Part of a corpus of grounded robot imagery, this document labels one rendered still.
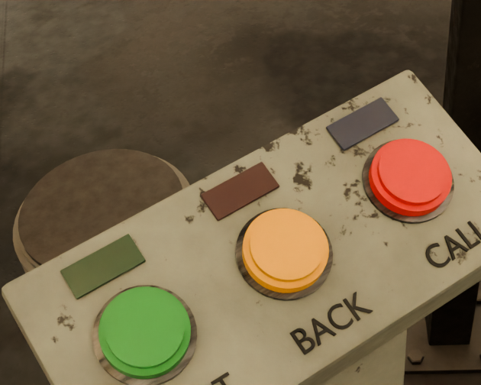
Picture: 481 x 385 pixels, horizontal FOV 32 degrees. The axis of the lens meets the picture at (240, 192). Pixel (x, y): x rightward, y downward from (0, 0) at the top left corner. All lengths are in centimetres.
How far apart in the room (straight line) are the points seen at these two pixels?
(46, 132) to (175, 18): 35
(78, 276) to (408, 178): 16
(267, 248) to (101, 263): 8
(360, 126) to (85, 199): 20
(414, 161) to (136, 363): 17
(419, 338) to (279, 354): 70
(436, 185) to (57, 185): 27
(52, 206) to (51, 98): 95
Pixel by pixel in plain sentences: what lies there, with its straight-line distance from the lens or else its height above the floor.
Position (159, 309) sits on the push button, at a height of 61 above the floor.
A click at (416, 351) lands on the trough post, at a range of 105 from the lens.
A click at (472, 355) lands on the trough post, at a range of 107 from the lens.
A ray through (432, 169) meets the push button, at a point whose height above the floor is 61.
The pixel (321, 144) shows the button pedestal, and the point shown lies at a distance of 42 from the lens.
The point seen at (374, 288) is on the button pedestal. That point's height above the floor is 59.
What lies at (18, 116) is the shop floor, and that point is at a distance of 148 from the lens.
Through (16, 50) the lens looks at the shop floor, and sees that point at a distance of 164.
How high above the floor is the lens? 91
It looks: 47 degrees down
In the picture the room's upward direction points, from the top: 9 degrees counter-clockwise
